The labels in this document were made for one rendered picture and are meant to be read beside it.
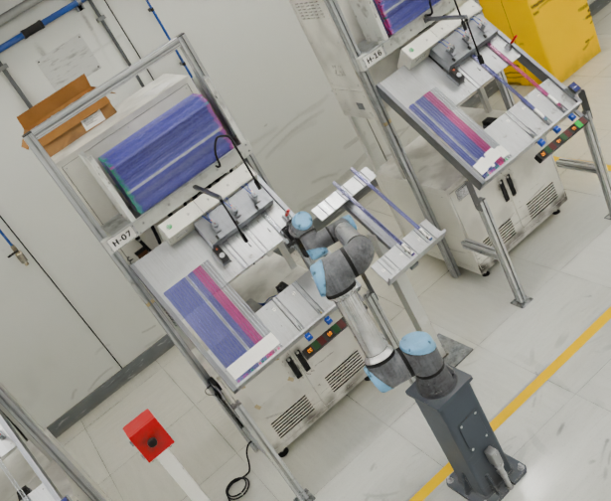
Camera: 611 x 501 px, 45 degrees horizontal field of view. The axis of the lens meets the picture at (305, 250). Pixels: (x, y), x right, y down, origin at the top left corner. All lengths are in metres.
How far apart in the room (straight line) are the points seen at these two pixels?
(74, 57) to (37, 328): 1.64
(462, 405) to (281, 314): 0.84
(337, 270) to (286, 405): 1.23
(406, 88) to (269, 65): 1.53
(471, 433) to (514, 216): 1.56
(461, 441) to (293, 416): 1.04
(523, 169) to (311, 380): 1.58
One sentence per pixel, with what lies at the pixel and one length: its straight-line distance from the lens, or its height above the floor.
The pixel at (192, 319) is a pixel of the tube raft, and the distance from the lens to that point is 3.10.
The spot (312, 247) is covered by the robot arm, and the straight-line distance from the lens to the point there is 2.87.
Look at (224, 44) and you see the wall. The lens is 4.84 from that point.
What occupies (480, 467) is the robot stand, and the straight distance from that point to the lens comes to 2.99.
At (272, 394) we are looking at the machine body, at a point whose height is 0.35.
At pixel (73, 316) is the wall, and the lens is 4.81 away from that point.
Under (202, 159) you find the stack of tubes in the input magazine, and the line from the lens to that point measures 3.19.
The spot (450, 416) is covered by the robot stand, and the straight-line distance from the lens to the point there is 2.77.
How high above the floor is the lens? 2.39
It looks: 28 degrees down
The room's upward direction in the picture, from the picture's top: 30 degrees counter-clockwise
